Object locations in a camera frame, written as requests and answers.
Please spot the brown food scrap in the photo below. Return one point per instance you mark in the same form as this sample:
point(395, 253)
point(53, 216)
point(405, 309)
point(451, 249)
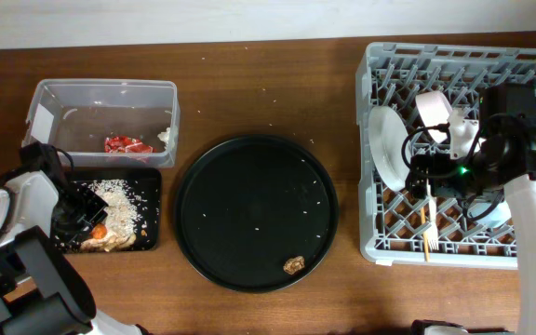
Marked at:
point(294, 265)

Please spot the red snack wrapper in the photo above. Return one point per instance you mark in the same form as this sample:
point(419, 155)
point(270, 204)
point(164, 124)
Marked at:
point(124, 144)

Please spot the wooden chopstick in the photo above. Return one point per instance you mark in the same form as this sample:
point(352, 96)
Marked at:
point(425, 239)

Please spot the black rectangular tray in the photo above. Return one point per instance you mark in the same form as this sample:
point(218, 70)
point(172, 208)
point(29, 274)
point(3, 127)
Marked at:
point(145, 182)

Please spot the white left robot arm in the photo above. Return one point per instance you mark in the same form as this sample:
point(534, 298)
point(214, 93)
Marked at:
point(40, 291)

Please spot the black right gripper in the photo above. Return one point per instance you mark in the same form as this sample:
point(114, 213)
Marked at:
point(439, 183)

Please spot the orange carrot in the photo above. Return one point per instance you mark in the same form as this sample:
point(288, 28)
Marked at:
point(99, 231)

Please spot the grey dishwasher rack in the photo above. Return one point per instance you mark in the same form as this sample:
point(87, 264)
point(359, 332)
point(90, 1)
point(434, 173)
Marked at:
point(393, 75)

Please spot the clear plastic waste bin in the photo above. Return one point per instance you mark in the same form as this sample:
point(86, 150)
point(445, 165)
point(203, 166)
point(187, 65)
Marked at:
point(77, 115)

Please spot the grey plate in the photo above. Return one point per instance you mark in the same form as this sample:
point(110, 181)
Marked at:
point(386, 134)

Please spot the white bowl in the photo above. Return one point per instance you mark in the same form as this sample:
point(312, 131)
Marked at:
point(433, 108)

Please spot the crumpled white tissue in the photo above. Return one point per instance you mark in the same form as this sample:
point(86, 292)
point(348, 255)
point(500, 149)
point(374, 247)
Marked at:
point(164, 136)

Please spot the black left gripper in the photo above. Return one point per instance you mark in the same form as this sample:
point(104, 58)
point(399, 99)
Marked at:
point(97, 214)

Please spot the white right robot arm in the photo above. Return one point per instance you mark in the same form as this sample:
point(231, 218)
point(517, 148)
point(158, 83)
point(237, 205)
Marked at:
point(501, 160)

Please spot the white plastic fork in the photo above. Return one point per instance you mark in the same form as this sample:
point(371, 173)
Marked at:
point(432, 231)

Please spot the rice and peanut shells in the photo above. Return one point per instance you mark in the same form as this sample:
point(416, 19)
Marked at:
point(122, 217)

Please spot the blue plastic cup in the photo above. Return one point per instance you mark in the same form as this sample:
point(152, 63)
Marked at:
point(496, 218)

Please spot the round black serving tray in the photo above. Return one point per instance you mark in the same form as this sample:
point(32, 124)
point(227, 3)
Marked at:
point(248, 205)

